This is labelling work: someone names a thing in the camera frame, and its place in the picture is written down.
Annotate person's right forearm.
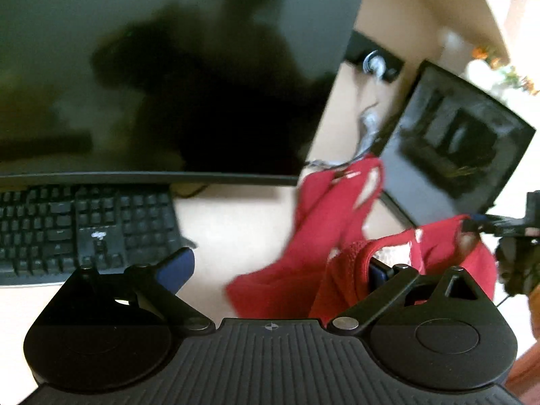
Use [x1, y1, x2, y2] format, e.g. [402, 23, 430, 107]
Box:
[524, 286, 540, 349]

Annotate person's right hand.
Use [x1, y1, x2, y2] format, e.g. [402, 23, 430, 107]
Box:
[495, 236, 540, 301]

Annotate white plug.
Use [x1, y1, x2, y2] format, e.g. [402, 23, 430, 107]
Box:
[363, 50, 387, 79]

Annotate grey white cable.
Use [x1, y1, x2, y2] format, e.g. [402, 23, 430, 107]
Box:
[356, 100, 384, 158]

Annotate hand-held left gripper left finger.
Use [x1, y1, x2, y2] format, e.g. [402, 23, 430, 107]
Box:
[63, 247, 216, 332]

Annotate black computer monitor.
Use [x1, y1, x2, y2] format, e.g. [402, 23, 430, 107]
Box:
[0, 0, 374, 186]

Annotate black laptop screen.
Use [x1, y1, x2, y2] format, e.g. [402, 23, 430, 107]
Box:
[377, 60, 537, 228]

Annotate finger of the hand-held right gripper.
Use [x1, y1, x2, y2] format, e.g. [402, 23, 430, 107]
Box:
[461, 213, 504, 236]

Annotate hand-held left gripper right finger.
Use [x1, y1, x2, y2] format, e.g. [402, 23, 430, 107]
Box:
[331, 261, 494, 339]

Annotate black keyboard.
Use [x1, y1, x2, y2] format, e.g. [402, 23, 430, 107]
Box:
[0, 183, 197, 288]

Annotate orange flowers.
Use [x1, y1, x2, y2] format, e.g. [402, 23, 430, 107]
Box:
[466, 44, 540, 96]

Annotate red hoodie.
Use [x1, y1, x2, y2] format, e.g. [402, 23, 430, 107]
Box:
[225, 154, 498, 320]

